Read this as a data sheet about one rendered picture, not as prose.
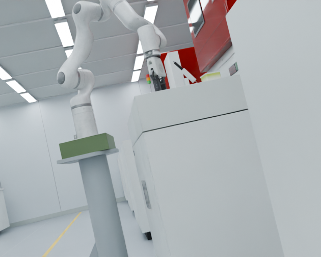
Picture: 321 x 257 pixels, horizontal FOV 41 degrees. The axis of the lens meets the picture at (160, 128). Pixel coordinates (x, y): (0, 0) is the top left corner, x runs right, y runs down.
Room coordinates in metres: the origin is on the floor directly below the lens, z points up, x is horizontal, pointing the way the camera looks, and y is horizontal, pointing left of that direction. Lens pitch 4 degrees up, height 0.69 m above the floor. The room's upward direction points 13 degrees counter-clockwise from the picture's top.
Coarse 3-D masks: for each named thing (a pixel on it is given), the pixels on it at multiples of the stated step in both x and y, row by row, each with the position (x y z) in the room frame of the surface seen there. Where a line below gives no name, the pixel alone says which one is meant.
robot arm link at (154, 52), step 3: (150, 51) 2.03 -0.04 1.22; (153, 51) 2.03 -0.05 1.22; (156, 51) 2.04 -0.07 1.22; (159, 51) 2.06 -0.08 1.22; (144, 54) 2.05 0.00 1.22; (147, 54) 2.04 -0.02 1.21; (150, 54) 2.03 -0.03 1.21; (153, 54) 2.03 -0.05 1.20; (156, 54) 2.04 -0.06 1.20; (159, 54) 2.05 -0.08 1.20; (144, 57) 2.06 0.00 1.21; (147, 57) 2.05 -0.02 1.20
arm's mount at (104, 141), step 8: (96, 136) 2.28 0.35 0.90; (104, 136) 2.28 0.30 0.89; (112, 136) 2.50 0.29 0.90; (64, 144) 2.29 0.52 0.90; (72, 144) 2.28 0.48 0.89; (80, 144) 2.28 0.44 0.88; (88, 144) 2.28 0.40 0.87; (96, 144) 2.28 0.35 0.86; (104, 144) 2.28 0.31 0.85; (112, 144) 2.43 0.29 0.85; (64, 152) 2.29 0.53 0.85; (72, 152) 2.28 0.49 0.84; (80, 152) 2.28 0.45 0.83; (88, 152) 2.28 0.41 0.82
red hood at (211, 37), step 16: (192, 0) 2.63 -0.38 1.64; (208, 0) 2.32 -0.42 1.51; (224, 0) 2.08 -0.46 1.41; (192, 16) 2.72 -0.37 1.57; (208, 16) 2.39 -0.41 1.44; (224, 16) 2.13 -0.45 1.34; (192, 32) 2.83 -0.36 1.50; (208, 32) 2.47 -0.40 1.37; (224, 32) 2.19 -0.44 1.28; (208, 48) 2.54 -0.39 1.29; (224, 48) 2.32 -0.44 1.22; (208, 64) 2.66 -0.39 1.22
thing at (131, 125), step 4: (128, 120) 2.37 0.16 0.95; (132, 120) 2.06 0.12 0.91; (128, 124) 2.45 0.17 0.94; (132, 124) 2.12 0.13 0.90; (128, 128) 2.54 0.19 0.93; (132, 128) 2.19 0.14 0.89; (132, 132) 2.25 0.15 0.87; (132, 136) 2.32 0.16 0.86; (136, 136) 2.05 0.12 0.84; (132, 140) 2.40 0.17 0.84; (136, 140) 2.13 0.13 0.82; (132, 144) 2.48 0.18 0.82
